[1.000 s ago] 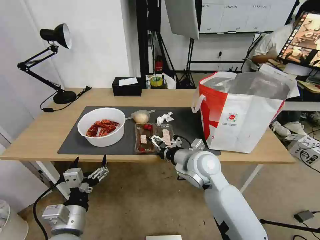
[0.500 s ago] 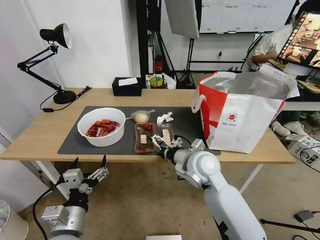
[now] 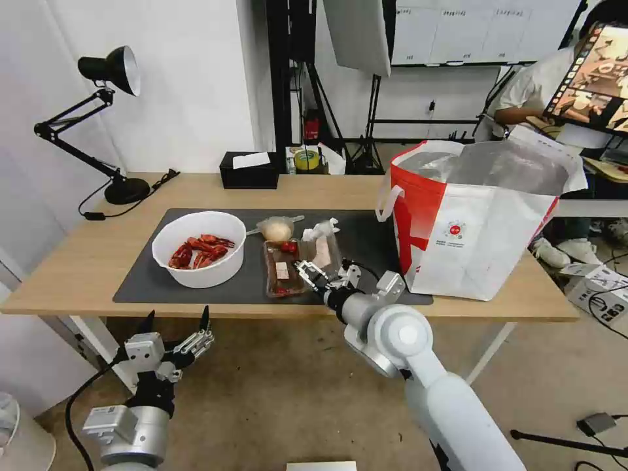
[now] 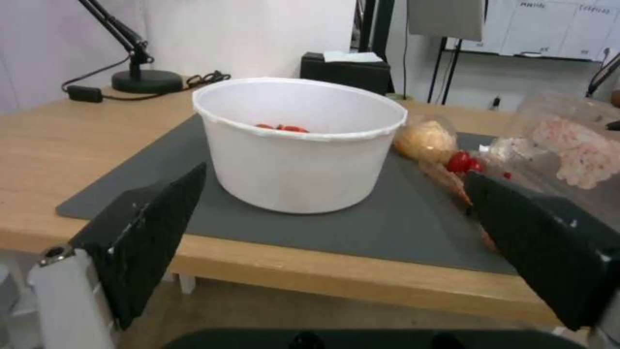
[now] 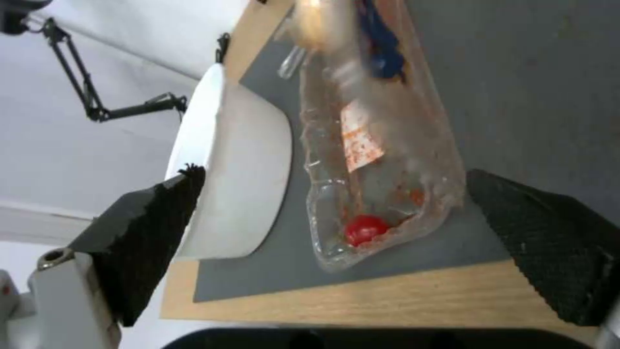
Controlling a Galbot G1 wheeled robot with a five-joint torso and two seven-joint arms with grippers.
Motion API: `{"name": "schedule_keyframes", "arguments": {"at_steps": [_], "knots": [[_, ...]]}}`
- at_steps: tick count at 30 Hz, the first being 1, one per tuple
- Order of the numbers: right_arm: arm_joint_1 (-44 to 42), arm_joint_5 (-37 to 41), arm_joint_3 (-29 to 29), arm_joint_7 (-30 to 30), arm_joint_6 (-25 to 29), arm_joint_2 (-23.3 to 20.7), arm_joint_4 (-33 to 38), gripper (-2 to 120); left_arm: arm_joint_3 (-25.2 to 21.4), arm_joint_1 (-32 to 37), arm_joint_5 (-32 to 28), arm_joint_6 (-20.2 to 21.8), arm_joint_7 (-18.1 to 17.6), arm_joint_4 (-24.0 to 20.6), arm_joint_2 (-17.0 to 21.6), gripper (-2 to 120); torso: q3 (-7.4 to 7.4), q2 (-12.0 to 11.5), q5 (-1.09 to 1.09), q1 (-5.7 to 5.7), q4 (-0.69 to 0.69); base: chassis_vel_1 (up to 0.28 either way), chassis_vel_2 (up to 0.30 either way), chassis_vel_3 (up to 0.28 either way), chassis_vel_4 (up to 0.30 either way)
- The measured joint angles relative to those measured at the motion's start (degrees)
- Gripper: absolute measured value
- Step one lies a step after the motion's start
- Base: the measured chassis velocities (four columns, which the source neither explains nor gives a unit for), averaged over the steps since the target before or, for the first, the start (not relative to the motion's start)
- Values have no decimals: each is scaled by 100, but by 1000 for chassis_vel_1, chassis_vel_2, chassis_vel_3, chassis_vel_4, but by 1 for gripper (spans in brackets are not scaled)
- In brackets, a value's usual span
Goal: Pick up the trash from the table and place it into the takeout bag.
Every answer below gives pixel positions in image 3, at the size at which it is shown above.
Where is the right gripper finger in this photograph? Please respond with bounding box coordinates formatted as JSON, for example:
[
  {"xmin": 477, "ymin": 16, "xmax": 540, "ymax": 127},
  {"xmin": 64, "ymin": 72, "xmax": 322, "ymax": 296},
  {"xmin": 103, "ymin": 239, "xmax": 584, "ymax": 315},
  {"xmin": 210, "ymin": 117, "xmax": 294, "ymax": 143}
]
[
  {"xmin": 293, "ymin": 258, "xmax": 332, "ymax": 293},
  {"xmin": 335, "ymin": 264, "xmax": 364, "ymax": 292}
]

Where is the clear plastic bag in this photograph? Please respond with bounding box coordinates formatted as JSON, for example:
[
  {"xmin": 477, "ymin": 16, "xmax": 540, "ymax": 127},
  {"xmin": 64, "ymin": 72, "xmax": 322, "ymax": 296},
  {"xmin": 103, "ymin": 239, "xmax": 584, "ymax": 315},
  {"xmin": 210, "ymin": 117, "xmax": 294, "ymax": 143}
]
[{"xmin": 300, "ymin": 218, "xmax": 344, "ymax": 277}]

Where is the white and red takeout bag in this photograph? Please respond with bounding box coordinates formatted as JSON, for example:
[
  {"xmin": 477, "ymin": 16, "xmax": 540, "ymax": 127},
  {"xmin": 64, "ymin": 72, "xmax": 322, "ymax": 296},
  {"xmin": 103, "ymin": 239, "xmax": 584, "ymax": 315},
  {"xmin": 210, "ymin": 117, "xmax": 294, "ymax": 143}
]
[{"xmin": 375, "ymin": 126, "xmax": 588, "ymax": 302}]

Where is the black desk mat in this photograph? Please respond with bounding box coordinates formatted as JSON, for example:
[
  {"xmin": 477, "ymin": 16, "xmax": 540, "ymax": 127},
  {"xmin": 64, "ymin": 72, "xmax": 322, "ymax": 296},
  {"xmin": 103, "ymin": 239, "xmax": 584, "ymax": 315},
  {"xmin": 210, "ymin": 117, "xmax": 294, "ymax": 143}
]
[{"xmin": 113, "ymin": 208, "xmax": 434, "ymax": 306}]

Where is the clear plastic food tray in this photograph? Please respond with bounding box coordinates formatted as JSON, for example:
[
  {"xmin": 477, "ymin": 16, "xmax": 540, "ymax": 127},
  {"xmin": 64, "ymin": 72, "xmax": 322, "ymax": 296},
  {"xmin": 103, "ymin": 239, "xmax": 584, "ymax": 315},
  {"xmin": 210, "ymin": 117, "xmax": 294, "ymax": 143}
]
[{"xmin": 263, "ymin": 239, "xmax": 316, "ymax": 299}]

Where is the pale round bun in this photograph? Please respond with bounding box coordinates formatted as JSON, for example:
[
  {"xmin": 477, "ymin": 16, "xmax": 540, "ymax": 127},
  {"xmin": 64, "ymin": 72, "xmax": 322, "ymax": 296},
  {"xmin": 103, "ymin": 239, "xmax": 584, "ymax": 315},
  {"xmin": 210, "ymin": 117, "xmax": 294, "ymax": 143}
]
[{"xmin": 260, "ymin": 219, "xmax": 291, "ymax": 242}]

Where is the white table leg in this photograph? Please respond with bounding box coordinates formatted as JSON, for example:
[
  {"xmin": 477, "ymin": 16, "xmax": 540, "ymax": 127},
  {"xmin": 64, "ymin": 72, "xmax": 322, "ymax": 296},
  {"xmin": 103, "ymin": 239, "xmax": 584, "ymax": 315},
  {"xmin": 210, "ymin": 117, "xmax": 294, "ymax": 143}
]
[
  {"xmin": 41, "ymin": 315, "xmax": 139, "ymax": 394},
  {"xmin": 464, "ymin": 321, "xmax": 517, "ymax": 386}
]

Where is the white round bowl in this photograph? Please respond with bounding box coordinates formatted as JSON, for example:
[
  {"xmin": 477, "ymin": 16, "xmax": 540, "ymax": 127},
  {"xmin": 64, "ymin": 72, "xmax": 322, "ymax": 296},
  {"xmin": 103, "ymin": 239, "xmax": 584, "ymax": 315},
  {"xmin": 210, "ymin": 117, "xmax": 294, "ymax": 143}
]
[{"xmin": 151, "ymin": 211, "xmax": 247, "ymax": 289}]

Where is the red crayfish pile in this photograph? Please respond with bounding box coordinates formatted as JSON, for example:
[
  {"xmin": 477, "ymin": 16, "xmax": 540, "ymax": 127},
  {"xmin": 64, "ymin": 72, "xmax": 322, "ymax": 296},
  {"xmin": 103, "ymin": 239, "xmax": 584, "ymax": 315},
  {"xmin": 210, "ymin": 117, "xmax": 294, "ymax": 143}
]
[{"xmin": 168, "ymin": 234, "xmax": 236, "ymax": 270}]

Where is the yellow green tape roll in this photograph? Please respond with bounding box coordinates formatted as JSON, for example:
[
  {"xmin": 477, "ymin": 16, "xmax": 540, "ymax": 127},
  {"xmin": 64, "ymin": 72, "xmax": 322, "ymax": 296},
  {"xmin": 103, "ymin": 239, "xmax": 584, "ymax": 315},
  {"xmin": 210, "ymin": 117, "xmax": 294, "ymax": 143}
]
[{"xmin": 294, "ymin": 149, "xmax": 321, "ymax": 173}]

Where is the black tissue box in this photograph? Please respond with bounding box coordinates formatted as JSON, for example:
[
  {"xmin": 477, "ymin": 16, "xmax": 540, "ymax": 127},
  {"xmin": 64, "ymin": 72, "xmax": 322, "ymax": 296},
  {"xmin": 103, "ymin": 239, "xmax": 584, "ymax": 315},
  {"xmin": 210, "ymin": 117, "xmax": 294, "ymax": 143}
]
[{"xmin": 219, "ymin": 151, "xmax": 279, "ymax": 190}]

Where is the white tissue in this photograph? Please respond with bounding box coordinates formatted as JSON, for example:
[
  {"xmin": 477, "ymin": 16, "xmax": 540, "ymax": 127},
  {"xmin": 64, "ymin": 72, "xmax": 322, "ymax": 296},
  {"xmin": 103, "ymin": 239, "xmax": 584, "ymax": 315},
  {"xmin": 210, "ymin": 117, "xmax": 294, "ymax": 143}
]
[{"xmin": 232, "ymin": 152, "xmax": 271, "ymax": 170}]

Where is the black tripod stand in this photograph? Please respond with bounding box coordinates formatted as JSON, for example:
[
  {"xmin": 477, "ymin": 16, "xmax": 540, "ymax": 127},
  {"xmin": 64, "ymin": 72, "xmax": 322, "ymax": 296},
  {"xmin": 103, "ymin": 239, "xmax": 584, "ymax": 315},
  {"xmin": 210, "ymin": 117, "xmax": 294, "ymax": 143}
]
[{"xmin": 343, "ymin": 73, "xmax": 389, "ymax": 175}]

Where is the black desk lamp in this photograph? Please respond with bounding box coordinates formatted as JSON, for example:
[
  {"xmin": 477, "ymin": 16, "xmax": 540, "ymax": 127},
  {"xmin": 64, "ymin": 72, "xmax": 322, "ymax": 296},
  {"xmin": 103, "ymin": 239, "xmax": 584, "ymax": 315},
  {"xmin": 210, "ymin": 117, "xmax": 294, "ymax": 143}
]
[{"xmin": 33, "ymin": 45, "xmax": 151, "ymax": 205}]

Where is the white round bin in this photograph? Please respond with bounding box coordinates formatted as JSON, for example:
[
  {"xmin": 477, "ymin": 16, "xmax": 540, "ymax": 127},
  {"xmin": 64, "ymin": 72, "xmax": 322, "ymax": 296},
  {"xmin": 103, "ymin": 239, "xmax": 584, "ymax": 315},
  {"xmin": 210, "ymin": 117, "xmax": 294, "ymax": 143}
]
[{"xmin": 0, "ymin": 391, "xmax": 56, "ymax": 471}]

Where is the white robot front shell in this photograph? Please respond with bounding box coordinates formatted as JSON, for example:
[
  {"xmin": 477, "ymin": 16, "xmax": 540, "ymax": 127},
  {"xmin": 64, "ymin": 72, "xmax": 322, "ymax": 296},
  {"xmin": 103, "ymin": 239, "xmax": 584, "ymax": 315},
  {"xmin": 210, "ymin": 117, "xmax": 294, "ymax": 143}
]
[{"xmin": 286, "ymin": 461, "xmax": 358, "ymax": 471}]

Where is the white softbox panel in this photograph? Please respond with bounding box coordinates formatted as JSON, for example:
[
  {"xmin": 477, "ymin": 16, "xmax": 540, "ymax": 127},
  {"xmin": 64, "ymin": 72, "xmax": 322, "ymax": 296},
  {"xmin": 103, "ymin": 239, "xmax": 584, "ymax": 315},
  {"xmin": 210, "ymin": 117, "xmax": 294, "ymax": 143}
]
[{"xmin": 322, "ymin": 0, "xmax": 394, "ymax": 79}]

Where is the printed cardboard box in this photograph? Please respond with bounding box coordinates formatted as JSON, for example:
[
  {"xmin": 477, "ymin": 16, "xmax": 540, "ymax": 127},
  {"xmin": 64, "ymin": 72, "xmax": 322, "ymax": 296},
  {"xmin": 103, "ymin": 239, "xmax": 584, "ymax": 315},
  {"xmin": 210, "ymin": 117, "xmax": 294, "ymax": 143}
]
[{"xmin": 564, "ymin": 263, "xmax": 628, "ymax": 326}]

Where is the white side desk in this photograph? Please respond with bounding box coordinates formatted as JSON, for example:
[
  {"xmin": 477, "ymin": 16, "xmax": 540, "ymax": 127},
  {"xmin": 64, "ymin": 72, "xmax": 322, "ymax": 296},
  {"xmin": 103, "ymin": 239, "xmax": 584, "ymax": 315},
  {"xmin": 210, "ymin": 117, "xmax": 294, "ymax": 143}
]
[{"xmin": 555, "ymin": 156, "xmax": 628, "ymax": 218}]

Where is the person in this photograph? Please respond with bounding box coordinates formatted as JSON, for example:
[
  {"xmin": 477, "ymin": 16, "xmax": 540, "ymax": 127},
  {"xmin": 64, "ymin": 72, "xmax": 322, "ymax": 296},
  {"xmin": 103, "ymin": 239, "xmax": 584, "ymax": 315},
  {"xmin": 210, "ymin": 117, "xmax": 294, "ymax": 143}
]
[{"xmin": 483, "ymin": 46, "xmax": 628, "ymax": 269}]

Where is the black floor stand leg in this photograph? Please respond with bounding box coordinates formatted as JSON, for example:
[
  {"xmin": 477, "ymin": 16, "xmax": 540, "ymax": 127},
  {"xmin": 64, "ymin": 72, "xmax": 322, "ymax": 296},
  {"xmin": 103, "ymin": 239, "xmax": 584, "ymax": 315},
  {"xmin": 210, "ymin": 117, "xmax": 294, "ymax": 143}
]
[{"xmin": 510, "ymin": 429, "xmax": 628, "ymax": 458}]

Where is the whiteboard with paper sheets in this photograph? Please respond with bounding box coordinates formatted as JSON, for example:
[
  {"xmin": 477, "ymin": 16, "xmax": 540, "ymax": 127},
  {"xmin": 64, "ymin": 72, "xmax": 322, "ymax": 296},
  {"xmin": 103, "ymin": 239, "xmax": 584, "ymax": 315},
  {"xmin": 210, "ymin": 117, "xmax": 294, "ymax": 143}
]
[{"xmin": 391, "ymin": 0, "xmax": 585, "ymax": 67}]

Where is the grey power adapter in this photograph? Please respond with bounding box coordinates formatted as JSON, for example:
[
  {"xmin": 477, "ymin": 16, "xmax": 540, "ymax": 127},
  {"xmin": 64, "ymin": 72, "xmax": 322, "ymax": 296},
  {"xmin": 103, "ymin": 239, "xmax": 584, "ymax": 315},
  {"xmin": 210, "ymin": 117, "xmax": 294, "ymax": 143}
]
[{"xmin": 577, "ymin": 413, "xmax": 618, "ymax": 437}]

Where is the black computer monitor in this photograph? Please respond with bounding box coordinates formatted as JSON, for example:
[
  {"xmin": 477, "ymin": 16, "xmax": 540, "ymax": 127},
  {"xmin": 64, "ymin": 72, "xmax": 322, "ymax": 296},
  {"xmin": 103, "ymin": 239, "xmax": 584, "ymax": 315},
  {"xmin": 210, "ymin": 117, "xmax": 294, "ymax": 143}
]
[{"xmin": 542, "ymin": 19, "xmax": 628, "ymax": 136}]

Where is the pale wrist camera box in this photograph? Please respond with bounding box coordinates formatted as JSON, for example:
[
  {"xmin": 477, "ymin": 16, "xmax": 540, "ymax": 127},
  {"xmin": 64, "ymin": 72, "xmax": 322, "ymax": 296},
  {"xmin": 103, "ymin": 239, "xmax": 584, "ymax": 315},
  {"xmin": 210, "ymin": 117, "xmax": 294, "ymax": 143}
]
[{"xmin": 124, "ymin": 333, "xmax": 166, "ymax": 364}]

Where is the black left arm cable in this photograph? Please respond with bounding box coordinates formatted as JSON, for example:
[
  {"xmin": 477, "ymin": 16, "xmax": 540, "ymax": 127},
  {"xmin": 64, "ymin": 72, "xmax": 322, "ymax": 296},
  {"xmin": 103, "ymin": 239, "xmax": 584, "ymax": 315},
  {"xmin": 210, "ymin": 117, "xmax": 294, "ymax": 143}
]
[{"xmin": 65, "ymin": 345, "xmax": 130, "ymax": 471}]

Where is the black lamp cable with switch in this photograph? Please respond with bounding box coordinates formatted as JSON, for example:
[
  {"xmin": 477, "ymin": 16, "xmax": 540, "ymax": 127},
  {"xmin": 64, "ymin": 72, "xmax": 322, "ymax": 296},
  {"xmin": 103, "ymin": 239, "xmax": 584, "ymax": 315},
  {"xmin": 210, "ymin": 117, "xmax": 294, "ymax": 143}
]
[{"xmin": 78, "ymin": 168, "xmax": 181, "ymax": 222}]

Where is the black upright frame post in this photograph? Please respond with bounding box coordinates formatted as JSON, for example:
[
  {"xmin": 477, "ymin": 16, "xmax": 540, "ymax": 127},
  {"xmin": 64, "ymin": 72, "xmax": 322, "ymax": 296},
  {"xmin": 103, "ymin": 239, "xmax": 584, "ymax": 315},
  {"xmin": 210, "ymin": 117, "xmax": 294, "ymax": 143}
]
[{"xmin": 266, "ymin": 0, "xmax": 296, "ymax": 154}]

